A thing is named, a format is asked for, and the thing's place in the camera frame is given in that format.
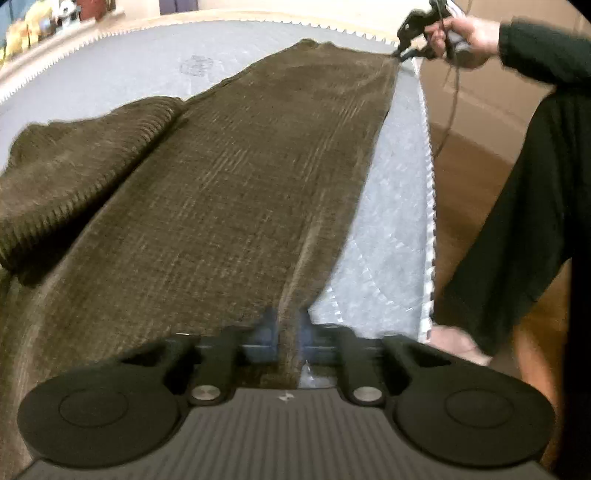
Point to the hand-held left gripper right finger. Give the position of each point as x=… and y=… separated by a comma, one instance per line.
x=305, y=330

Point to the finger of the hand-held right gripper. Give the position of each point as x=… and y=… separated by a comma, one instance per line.
x=406, y=53

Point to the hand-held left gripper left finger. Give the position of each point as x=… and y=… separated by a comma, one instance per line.
x=270, y=328

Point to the olive brown knitted sweater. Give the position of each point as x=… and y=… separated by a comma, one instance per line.
x=221, y=198

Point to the person's right forearm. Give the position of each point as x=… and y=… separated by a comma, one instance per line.
x=540, y=50

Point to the person's right hand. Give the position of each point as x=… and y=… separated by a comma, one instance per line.
x=475, y=39

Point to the grey quilted mat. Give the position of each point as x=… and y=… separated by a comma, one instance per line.
x=392, y=221

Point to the person's bare foot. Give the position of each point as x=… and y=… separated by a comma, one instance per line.
x=457, y=344

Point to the white and blue plush toy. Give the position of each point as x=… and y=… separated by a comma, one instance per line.
x=64, y=11

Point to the yellow plush toy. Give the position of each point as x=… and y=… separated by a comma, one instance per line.
x=23, y=32

